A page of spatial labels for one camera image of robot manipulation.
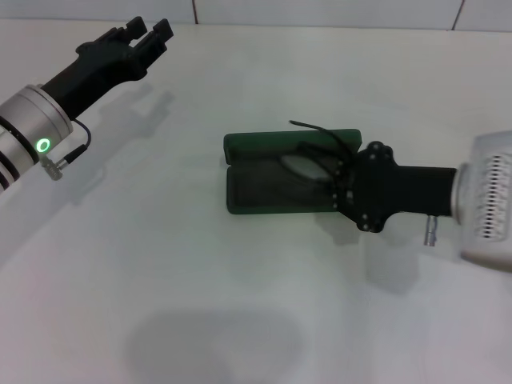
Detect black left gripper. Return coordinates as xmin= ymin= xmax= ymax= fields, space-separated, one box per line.
xmin=39 ymin=16 xmax=176 ymax=121

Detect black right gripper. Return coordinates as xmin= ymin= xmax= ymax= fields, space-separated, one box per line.
xmin=330 ymin=140 xmax=458 ymax=234

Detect black glasses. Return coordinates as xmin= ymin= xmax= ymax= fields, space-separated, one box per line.
xmin=279 ymin=118 xmax=361 ymax=190

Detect green glasses case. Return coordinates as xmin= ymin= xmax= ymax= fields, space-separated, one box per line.
xmin=222 ymin=127 xmax=363 ymax=218

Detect right gripper cable with connector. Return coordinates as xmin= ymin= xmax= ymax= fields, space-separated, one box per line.
xmin=423 ymin=215 xmax=440 ymax=247

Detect gripper cable with connector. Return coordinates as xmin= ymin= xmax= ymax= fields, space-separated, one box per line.
xmin=41 ymin=118 xmax=94 ymax=182
xmin=423 ymin=215 xmax=440 ymax=247

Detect left gripper cable with connector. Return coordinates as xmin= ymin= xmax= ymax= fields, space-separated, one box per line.
xmin=41 ymin=118 xmax=94 ymax=182

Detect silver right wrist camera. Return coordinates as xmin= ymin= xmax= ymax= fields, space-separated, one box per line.
xmin=458 ymin=128 xmax=512 ymax=262

